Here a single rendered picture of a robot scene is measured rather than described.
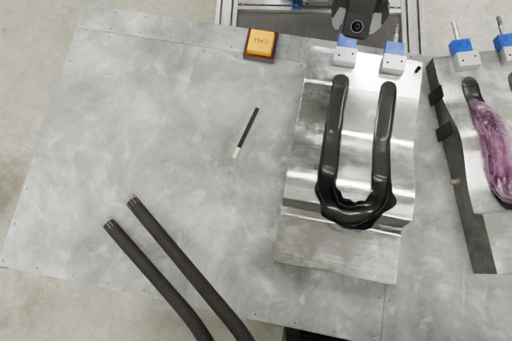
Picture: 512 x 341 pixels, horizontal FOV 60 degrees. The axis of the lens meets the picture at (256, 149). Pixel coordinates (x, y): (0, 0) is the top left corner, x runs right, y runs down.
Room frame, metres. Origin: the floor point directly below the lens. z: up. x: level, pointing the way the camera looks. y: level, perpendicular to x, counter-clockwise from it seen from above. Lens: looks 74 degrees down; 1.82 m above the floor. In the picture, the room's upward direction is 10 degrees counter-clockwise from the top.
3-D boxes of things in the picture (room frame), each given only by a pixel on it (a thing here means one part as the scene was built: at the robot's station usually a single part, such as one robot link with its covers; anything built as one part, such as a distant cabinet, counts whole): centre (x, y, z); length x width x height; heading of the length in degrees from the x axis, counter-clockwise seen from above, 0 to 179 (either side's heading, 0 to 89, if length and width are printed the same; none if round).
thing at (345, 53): (0.48, -0.25, 0.89); 0.13 x 0.05 x 0.05; 159
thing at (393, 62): (0.44, -0.36, 0.89); 0.13 x 0.05 x 0.05; 159
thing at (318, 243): (0.21, -0.20, 0.87); 0.50 x 0.26 x 0.14; 159
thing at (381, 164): (0.22, -0.22, 0.92); 0.35 x 0.16 x 0.09; 159
